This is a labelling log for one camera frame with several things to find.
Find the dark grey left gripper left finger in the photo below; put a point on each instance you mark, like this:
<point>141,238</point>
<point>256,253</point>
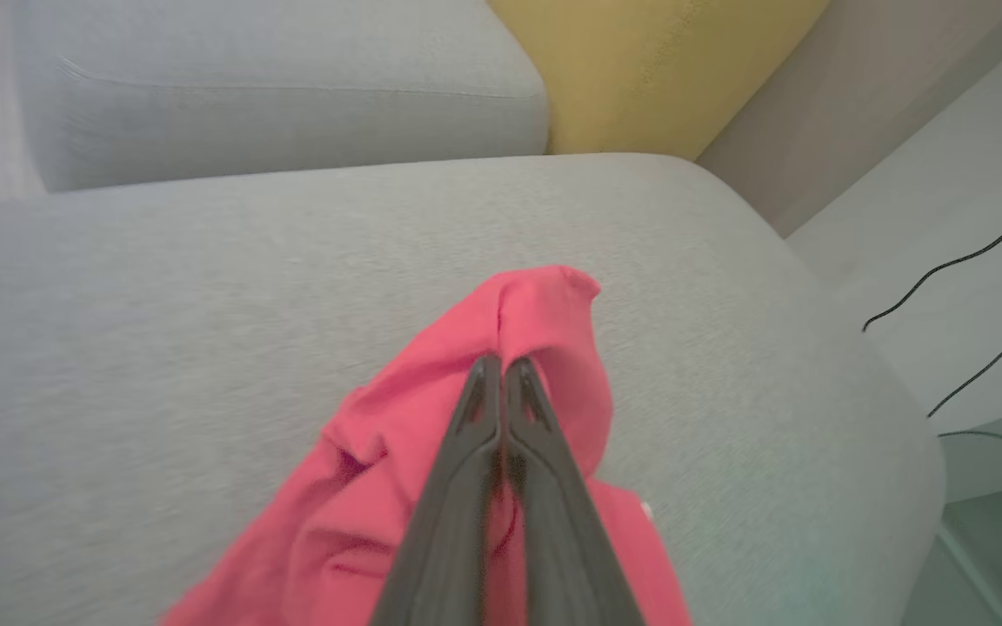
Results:
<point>453,522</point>

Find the red jersey with white trim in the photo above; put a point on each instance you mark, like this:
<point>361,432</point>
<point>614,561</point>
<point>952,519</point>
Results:
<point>544,313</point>

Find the large grey sofa seat cushion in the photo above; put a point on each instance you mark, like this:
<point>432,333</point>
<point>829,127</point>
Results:
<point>205,348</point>

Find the large yellow sofa back cushion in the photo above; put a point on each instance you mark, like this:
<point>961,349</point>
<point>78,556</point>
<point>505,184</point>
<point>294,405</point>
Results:
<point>640,69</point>

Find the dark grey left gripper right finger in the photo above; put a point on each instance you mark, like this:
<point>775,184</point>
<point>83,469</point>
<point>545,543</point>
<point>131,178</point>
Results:
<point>557,539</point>

